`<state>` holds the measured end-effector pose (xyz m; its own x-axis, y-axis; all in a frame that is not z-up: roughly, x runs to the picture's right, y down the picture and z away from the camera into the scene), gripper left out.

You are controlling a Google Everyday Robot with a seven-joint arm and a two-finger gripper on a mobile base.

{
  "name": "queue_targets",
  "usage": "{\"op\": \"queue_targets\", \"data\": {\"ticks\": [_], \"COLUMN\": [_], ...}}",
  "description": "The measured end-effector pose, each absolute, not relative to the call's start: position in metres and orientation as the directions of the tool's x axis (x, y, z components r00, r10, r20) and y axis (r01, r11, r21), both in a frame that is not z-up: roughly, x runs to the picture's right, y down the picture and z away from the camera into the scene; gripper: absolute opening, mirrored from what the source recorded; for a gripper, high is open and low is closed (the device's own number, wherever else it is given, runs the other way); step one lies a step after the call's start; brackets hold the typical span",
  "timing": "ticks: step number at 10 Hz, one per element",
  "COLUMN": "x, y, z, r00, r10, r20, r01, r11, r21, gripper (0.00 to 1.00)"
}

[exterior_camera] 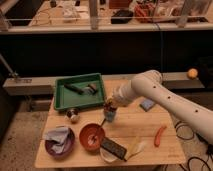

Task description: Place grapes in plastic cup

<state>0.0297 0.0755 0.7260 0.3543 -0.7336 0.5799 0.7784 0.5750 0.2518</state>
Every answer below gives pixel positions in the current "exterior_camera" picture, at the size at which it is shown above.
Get orange bowl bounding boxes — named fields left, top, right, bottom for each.
left=79, top=123, right=105, bottom=152

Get blue sponge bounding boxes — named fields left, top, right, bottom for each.
left=140, top=99, right=155, bottom=111

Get clear plastic cup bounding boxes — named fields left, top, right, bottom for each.
left=104, top=110, right=116, bottom=122

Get purple bowl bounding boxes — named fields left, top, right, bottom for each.
left=43, top=126, right=75, bottom=158

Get white small dish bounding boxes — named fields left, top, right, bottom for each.
left=100, top=148, right=117, bottom=163

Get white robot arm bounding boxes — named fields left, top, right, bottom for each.
left=104, top=70, right=213, bottom=145

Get black floor cables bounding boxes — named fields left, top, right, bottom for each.
left=174, top=120, right=213, bottom=171

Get orange ball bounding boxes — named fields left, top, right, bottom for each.
left=187, top=68, right=198, bottom=79

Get grey crumpled cloth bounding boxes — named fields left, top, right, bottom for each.
left=43, top=126, right=70, bottom=154

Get black brush in tray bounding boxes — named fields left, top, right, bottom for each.
left=64, top=84, right=84, bottom=94

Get green plastic tray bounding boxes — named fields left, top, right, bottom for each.
left=54, top=73, right=106, bottom=111

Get brown object in tray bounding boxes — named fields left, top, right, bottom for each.
left=86, top=83, right=97, bottom=95

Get black rectangular block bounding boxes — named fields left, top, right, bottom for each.
left=101, top=137, right=127, bottom=160

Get orange carrot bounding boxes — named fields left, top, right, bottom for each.
left=154, top=125, right=167, bottom=147

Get yellow banana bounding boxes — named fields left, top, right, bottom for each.
left=125, top=137, right=146, bottom=160

